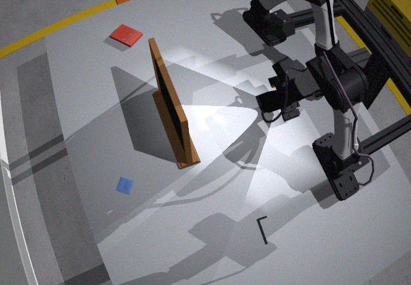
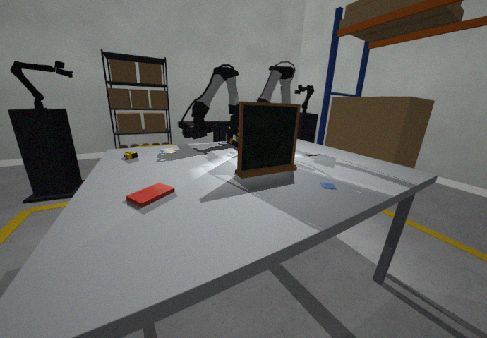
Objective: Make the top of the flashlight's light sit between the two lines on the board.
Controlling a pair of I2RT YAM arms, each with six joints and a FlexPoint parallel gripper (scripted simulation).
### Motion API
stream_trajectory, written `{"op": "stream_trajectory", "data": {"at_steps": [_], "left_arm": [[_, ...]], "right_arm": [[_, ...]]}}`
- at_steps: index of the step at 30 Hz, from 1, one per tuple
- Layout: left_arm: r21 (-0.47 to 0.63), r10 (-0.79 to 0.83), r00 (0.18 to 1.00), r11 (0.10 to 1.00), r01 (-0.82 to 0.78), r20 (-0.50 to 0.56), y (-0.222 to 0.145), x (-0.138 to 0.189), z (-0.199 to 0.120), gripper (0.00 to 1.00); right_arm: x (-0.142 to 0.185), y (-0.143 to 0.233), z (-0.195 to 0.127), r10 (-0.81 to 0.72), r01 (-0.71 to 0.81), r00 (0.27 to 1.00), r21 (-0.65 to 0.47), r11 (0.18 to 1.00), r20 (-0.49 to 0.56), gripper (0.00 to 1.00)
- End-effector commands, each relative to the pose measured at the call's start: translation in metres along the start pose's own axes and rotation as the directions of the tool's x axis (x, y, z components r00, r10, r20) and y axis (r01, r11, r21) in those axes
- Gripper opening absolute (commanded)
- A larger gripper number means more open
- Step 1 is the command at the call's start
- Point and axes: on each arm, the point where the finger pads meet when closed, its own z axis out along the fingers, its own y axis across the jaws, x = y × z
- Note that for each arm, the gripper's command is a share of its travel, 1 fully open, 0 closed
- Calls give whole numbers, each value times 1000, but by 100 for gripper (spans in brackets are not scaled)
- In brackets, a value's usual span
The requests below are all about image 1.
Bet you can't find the red flat block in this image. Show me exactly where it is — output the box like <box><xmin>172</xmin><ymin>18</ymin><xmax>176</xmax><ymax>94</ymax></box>
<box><xmin>110</xmin><ymin>24</ymin><xmax>143</xmax><ymax>47</ymax></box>

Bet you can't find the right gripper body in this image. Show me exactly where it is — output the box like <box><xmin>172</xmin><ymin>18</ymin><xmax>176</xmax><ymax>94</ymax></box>
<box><xmin>314</xmin><ymin>89</ymin><xmax>323</xmax><ymax>98</ymax></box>

